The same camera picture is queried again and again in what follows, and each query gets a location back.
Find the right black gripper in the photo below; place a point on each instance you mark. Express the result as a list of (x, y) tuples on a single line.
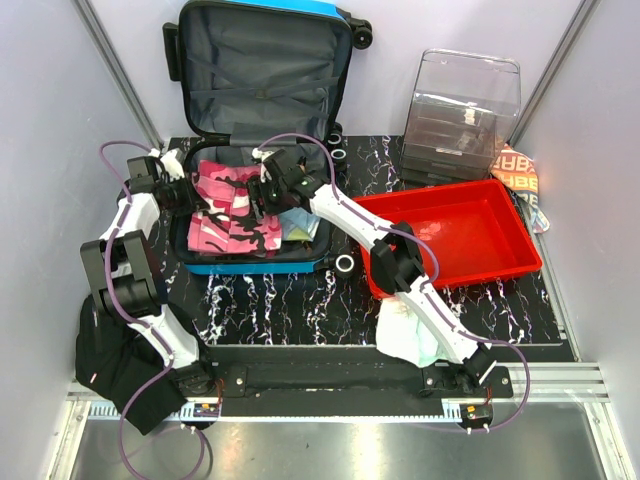
[(257, 192)]

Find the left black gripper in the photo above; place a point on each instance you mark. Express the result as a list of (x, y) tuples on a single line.
[(193, 200)]

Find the pink camouflage garment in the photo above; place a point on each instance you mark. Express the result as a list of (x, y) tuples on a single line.
[(228, 225)]

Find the blue hard-shell suitcase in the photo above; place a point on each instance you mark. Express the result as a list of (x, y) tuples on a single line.
[(255, 72)]

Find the red plastic tray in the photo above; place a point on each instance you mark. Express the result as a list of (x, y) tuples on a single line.
[(473, 229)]

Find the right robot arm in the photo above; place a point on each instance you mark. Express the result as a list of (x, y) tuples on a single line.
[(395, 259)]

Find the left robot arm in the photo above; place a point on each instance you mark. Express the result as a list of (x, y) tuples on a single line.
[(127, 287)]

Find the light blue t-shirt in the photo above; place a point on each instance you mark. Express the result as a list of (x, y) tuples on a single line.
[(298, 225)]

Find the black marble pattern mat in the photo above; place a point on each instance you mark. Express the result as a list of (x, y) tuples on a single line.
[(323, 309)]

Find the black cloth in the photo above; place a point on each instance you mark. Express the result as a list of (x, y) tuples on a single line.
[(115, 362)]

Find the white mint cloth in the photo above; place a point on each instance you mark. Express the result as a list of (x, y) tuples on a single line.
[(400, 334)]

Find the clear plastic drawer organizer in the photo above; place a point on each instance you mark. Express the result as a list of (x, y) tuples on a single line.
[(463, 109)]

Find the orange white printed bag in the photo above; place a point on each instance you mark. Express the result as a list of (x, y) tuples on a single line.
[(517, 172)]

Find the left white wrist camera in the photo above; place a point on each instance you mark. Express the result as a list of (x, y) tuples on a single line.
[(172, 164)]

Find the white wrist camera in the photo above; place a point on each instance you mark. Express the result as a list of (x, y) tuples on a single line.
[(260, 157), (172, 164)]

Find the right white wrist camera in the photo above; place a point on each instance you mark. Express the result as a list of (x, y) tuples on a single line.
[(260, 157)]

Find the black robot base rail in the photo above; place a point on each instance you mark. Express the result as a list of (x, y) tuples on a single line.
[(332, 383)]

